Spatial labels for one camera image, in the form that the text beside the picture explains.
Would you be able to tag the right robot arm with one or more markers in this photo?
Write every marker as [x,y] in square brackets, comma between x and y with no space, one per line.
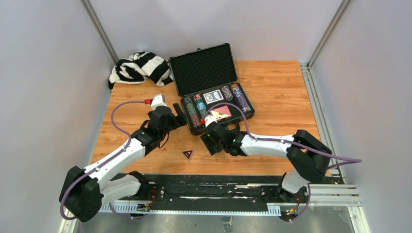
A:
[308,156]

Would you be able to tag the red playing card box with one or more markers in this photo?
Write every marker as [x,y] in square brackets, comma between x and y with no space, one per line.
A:
[221,112]

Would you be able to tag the black poker set case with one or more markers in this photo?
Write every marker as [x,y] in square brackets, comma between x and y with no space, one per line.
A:
[206,70]

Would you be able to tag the left aluminium corner post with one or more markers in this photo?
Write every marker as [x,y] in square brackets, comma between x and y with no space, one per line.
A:
[99,29]

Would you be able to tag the aluminium frame rail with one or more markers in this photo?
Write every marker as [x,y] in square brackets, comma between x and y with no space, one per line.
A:
[317,106]

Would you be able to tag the blue playing card box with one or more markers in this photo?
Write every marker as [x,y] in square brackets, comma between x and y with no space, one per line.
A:
[213,96]

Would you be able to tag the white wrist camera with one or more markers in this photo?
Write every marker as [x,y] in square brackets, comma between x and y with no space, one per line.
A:
[207,120]
[156,101]

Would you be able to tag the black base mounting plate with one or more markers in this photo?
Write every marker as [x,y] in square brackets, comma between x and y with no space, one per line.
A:
[214,193]

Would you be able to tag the right aluminium corner post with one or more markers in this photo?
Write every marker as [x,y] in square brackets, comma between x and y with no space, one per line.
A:
[328,32]

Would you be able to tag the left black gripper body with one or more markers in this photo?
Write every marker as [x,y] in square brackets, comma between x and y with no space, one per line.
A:
[172,124]

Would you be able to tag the green chip stack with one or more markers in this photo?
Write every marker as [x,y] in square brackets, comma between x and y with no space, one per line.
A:
[192,112]

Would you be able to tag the aluminium corner post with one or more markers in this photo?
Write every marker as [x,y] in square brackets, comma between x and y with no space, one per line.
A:
[328,32]
[99,29]

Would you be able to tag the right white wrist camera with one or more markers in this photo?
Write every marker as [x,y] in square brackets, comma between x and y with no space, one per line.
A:
[207,120]

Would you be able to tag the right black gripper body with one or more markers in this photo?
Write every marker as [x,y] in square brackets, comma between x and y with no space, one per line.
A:
[213,148]

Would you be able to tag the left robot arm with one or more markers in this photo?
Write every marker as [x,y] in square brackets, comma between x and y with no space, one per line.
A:
[86,190]

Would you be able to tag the blue purple chip stack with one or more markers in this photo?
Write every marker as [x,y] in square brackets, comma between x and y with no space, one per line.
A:
[241,98]

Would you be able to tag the triangular all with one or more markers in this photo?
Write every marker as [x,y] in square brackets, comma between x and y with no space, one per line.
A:
[188,154]

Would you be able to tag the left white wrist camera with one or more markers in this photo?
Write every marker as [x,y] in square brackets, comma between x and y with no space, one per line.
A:
[156,101]

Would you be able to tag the black white striped cloth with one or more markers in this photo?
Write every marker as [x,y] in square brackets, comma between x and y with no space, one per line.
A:
[140,67]

